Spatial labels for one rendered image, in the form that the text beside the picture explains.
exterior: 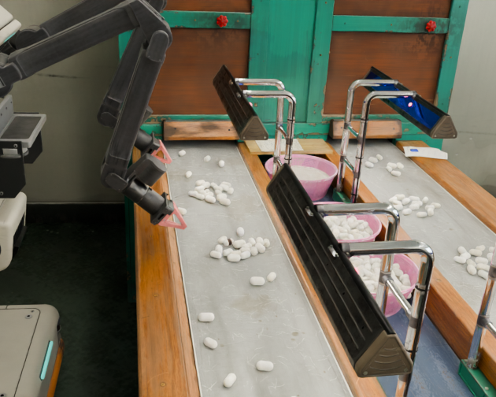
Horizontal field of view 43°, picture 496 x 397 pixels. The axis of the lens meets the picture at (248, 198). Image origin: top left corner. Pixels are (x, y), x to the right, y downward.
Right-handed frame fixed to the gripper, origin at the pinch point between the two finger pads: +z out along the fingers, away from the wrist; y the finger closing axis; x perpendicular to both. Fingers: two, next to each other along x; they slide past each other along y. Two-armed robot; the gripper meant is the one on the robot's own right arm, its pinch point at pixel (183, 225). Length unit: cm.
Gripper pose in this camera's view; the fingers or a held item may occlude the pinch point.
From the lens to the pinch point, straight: 174.0
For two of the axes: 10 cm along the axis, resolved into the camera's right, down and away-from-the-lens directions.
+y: -1.7, -4.0, 9.0
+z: 7.1, 5.9, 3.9
